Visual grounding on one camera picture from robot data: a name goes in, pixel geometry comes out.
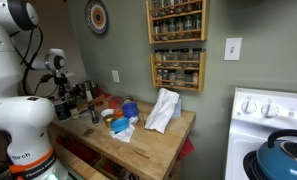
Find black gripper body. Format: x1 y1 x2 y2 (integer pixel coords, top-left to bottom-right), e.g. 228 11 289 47
54 75 70 89

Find small bottle yellow label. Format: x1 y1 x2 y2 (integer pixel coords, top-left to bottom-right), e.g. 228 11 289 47
69 101 81 121

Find white shaker bottle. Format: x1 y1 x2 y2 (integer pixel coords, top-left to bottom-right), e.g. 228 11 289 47
84 83 94 103

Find gold jar white lid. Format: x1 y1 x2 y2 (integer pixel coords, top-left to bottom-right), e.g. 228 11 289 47
100 108 116 129

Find small jar metal lid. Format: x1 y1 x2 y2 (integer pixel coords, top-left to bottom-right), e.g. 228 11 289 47
122 95 134 105

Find blue plastic lid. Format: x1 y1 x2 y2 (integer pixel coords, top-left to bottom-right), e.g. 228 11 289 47
110 117 131 134

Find dark pepper grinder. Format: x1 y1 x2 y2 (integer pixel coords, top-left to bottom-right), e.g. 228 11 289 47
87 101 100 125

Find red plastic container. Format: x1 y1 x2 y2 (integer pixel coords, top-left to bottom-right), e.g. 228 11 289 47
107 96 123 110

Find orange plastic cup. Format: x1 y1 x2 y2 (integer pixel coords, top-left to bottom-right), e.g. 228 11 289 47
113 108 125 120

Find blue plastic cup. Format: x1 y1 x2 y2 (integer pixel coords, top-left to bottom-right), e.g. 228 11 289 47
121 101 140 120

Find white crumpled tissue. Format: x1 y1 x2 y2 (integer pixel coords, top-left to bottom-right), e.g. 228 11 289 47
109 125 136 144

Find low wooden table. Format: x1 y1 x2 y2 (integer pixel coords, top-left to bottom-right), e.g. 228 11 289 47
52 139 110 180

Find glass spice jar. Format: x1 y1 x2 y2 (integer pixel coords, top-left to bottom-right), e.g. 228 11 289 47
153 21 161 42
183 0 193 13
151 0 160 18
168 18 177 40
162 49 172 67
191 47 202 68
192 13 202 38
174 0 184 14
168 69 177 87
158 0 166 17
160 20 169 41
154 49 163 67
156 69 163 85
165 0 175 15
171 48 181 67
192 0 202 11
175 17 184 39
180 48 190 68
162 69 169 85
184 69 193 88
183 15 193 39
192 70 200 88

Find wooden butcher block cart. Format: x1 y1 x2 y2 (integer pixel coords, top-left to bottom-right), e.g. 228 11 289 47
47 94 197 180

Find white crumpled cloth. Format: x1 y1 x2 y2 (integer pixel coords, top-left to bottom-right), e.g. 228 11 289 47
144 87 181 135

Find light blue container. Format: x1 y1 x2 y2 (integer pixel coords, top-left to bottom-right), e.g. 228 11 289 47
172 97 183 118

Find red hanging cloth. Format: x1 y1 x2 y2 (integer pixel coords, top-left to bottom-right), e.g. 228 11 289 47
177 136 196 162

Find wooden spice rack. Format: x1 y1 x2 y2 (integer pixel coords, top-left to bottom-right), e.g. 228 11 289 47
149 49 207 94
145 0 209 45

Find white stove knob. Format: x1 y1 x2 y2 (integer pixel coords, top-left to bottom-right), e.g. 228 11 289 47
260 99 280 119
240 97 258 115

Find white kitchen stove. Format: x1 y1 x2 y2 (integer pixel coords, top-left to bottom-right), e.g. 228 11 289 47
224 86 297 180

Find black stove burner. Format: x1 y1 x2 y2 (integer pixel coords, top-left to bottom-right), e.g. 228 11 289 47
242 149 266 180

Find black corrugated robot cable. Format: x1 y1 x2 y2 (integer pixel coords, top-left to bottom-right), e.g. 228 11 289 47
10 25 57 97

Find white wall outlet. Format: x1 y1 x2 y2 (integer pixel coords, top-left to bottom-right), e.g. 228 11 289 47
111 69 121 84

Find patterned decorative wall plate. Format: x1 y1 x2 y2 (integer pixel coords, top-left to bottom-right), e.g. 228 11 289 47
84 0 109 37

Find white light switch plate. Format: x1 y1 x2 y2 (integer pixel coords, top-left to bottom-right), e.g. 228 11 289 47
223 37 243 62

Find blue kettle black handle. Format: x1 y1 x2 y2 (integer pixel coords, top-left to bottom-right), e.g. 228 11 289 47
255 128 297 180

